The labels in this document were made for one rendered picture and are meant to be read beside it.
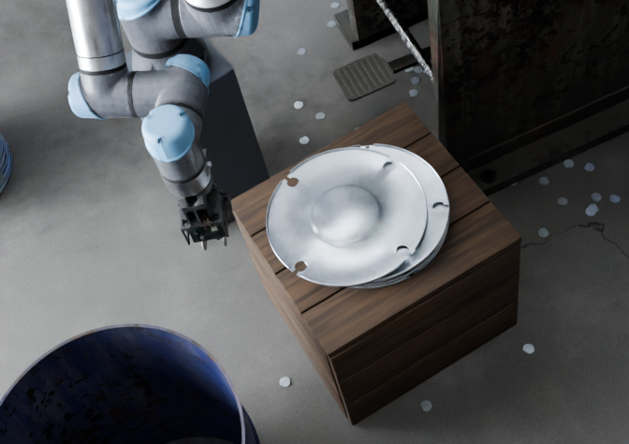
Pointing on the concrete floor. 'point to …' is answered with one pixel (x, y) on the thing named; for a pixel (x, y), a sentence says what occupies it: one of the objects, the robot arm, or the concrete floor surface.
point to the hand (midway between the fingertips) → (216, 231)
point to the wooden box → (460, 195)
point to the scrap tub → (125, 392)
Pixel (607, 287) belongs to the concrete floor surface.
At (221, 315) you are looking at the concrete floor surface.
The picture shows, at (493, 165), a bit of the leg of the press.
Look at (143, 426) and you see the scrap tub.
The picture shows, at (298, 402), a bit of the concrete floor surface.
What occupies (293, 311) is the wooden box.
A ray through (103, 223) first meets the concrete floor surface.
